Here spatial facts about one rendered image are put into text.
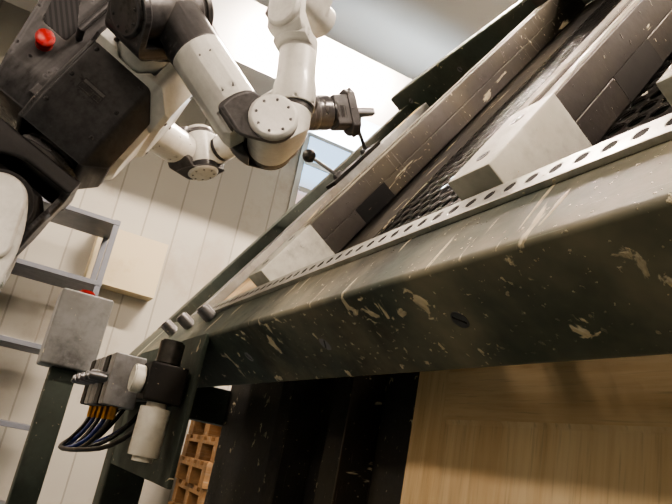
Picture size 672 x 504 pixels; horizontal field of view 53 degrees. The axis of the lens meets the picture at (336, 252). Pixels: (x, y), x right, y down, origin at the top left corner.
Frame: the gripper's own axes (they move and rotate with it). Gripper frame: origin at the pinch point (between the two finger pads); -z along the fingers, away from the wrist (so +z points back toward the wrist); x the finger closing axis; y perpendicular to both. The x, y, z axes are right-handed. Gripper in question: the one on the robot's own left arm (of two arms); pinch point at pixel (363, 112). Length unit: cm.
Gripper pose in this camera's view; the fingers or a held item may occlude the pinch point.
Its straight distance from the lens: 181.0
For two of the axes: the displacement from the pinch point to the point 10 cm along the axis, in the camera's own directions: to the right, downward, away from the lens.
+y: 4.6, -2.0, -8.7
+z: -8.7, 1.1, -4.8
